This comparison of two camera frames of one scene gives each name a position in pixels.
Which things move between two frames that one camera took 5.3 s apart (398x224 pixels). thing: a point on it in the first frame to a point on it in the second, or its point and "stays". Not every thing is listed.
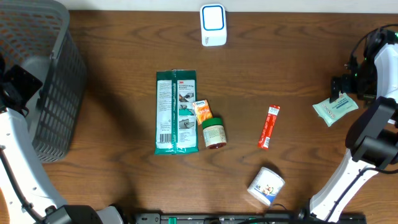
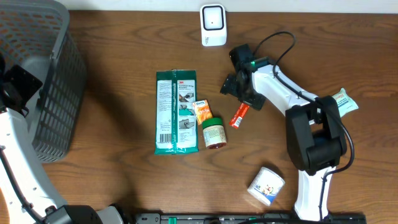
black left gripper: x=24 y=81 stays
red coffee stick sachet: x=268 y=126 to x=239 y=115
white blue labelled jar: x=265 y=185 stays
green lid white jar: x=214 y=132 stays
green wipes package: x=176 y=130 stays
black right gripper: x=346 y=87 to x=229 y=86
